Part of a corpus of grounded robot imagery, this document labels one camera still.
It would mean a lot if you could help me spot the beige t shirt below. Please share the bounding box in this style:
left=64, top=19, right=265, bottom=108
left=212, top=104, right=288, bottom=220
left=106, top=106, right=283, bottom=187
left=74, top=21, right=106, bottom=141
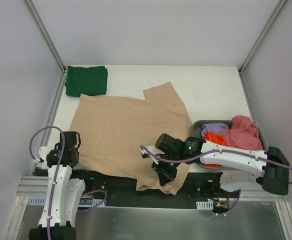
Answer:
left=70, top=82, right=192, bottom=195

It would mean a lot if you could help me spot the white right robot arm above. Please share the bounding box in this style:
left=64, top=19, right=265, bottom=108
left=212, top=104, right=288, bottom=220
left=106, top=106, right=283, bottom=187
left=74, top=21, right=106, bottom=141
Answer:
left=143, top=133, right=289, bottom=198

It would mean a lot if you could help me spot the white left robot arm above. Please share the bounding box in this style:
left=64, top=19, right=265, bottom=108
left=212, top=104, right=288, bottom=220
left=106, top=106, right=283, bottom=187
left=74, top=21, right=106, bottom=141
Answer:
left=29, top=131, right=91, bottom=240

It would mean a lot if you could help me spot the grey plastic bin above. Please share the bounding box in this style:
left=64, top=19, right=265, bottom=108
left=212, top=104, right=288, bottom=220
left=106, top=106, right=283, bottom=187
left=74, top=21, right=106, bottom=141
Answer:
left=189, top=120, right=267, bottom=173

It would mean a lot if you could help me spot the orange t shirt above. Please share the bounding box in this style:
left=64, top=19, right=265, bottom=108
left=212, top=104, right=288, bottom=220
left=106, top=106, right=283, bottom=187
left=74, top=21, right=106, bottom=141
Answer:
left=202, top=131, right=227, bottom=168

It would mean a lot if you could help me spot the lilac t shirt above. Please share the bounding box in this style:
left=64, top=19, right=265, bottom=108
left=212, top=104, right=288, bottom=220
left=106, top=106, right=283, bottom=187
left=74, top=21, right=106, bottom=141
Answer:
left=201, top=122, right=230, bottom=137

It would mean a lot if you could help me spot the pink t shirt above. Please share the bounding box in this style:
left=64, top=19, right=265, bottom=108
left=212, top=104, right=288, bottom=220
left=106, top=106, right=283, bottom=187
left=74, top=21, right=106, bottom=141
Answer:
left=218, top=115, right=263, bottom=151

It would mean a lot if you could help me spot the folded green t shirt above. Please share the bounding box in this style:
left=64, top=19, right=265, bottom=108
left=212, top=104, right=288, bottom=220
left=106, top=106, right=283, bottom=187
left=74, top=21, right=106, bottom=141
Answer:
left=65, top=66, right=108, bottom=98

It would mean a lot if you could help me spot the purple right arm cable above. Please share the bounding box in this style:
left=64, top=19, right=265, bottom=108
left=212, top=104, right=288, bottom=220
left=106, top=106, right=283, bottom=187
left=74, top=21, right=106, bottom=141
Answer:
left=139, top=145, right=292, bottom=218

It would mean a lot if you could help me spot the aluminium frame rail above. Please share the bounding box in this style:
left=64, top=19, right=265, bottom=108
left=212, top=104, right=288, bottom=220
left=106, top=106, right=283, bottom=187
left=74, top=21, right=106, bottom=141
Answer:
left=17, top=176, right=288, bottom=202

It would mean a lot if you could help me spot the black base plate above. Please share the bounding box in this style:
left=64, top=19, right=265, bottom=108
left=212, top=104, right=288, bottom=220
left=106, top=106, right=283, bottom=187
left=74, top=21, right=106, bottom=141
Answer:
left=33, top=168, right=271, bottom=210

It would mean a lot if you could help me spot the white slotted cable duct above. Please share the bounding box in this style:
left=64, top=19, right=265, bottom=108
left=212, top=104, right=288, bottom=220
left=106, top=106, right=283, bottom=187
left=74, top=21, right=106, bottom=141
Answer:
left=196, top=200, right=214, bottom=211

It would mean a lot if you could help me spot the left aluminium corner post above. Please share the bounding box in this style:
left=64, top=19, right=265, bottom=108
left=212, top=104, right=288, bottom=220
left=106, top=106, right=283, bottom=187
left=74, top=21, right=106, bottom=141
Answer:
left=23, top=0, right=68, bottom=74

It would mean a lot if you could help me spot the aluminium corner post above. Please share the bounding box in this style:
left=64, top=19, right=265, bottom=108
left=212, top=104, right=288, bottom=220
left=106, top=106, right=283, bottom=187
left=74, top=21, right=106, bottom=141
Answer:
left=238, top=0, right=289, bottom=75
left=23, top=0, right=68, bottom=74

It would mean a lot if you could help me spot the right aluminium corner post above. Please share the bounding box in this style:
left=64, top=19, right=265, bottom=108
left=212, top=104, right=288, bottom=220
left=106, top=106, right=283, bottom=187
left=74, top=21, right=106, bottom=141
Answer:
left=238, top=0, right=289, bottom=75

